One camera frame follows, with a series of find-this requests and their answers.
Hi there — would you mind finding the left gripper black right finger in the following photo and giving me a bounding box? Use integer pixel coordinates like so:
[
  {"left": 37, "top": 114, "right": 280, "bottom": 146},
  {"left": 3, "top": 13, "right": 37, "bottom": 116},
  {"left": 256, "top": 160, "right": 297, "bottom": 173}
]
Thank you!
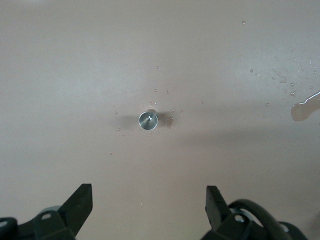
[{"left": 199, "top": 185, "right": 273, "bottom": 240}]

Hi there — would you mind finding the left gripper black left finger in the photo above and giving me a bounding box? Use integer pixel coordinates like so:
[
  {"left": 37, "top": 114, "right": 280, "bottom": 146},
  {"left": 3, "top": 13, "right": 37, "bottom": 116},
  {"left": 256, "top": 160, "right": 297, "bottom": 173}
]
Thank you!
[{"left": 14, "top": 183, "right": 93, "bottom": 240}]

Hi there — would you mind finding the steel shaker cup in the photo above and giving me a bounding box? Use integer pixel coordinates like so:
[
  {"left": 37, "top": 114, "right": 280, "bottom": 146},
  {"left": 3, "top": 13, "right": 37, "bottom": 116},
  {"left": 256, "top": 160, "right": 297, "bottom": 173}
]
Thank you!
[{"left": 138, "top": 108, "right": 160, "bottom": 132}]

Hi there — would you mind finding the spilled brown liquid puddle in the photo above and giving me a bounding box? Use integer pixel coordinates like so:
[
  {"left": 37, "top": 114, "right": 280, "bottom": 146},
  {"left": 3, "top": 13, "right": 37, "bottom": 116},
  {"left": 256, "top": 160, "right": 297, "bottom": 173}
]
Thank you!
[{"left": 290, "top": 90, "right": 320, "bottom": 122}]

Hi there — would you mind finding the brown table cover mat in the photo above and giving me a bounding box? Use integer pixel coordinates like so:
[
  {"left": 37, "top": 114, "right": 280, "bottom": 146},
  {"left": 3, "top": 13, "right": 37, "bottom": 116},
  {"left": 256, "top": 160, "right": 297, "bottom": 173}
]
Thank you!
[{"left": 0, "top": 0, "right": 320, "bottom": 240}]

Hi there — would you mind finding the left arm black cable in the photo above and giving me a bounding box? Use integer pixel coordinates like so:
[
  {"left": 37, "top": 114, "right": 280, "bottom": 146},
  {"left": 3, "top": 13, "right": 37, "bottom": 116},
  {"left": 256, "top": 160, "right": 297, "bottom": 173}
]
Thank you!
[{"left": 227, "top": 198, "right": 301, "bottom": 240}]

